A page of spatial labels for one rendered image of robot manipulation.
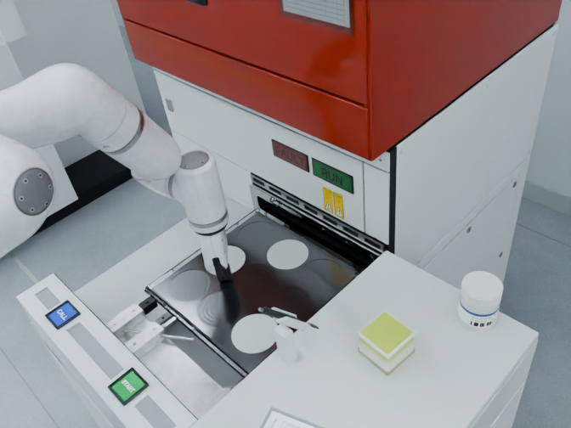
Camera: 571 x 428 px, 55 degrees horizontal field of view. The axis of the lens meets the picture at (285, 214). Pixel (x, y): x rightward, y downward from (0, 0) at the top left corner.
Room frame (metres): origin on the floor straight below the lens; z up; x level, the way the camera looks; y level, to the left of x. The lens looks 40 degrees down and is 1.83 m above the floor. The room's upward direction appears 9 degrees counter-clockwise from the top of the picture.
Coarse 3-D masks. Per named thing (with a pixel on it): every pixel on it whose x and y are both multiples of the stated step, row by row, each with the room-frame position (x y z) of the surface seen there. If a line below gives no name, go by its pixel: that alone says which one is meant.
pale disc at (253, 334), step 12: (240, 324) 0.75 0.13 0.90; (252, 324) 0.75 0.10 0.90; (264, 324) 0.74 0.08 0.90; (276, 324) 0.74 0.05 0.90; (240, 336) 0.72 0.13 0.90; (252, 336) 0.72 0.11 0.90; (264, 336) 0.71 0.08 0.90; (240, 348) 0.69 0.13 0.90; (252, 348) 0.69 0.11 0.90; (264, 348) 0.68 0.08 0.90
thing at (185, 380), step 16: (144, 320) 0.82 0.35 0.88; (128, 336) 0.78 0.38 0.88; (160, 352) 0.73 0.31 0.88; (176, 352) 0.72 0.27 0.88; (160, 368) 0.69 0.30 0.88; (176, 368) 0.68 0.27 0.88; (192, 368) 0.68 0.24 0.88; (176, 384) 0.64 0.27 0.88; (192, 384) 0.64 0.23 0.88; (208, 384) 0.63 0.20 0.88; (192, 400) 0.60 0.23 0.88; (208, 400) 0.60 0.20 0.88
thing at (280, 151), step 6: (276, 144) 1.09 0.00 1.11; (276, 150) 1.10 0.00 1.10; (282, 150) 1.08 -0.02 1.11; (288, 150) 1.06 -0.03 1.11; (282, 156) 1.08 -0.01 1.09; (288, 156) 1.06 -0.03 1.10; (294, 156) 1.05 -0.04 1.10; (300, 156) 1.03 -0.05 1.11; (294, 162) 1.05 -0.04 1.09; (300, 162) 1.03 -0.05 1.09; (306, 162) 1.02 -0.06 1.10; (306, 168) 1.02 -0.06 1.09
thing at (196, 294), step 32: (256, 224) 1.07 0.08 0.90; (256, 256) 0.95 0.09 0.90; (320, 256) 0.92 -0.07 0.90; (160, 288) 0.89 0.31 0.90; (192, 288) 0.88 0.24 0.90; (224, 288) 0.86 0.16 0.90; (256, 288) 0.85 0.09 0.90; (288, 288) 0.84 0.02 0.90; (320, 288) 0.82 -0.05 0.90; (192, 320) 0.78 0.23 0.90; (224, 320) 0.77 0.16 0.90
